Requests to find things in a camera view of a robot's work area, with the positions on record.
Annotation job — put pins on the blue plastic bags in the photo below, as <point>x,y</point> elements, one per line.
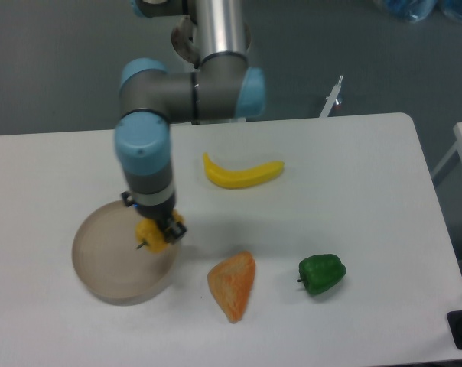
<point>416,11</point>

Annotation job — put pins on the yellow toy bell pepper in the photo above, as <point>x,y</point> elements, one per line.
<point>149,236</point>

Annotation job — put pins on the beige round plate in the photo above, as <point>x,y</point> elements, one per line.
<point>106,259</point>

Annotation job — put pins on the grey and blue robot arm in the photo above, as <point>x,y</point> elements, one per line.
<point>222,86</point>

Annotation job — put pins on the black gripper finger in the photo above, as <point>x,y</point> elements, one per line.
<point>172,228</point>

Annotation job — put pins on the green toy bell pepper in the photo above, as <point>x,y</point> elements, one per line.
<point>319,273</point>

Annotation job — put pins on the yellow toy banana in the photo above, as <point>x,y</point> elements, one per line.
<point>241,179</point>

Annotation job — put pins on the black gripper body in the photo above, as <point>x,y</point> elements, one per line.
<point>162,213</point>

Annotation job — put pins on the orange toy bread slice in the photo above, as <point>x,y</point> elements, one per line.
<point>231,282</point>

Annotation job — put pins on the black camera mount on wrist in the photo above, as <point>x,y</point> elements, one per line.
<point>127,199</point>

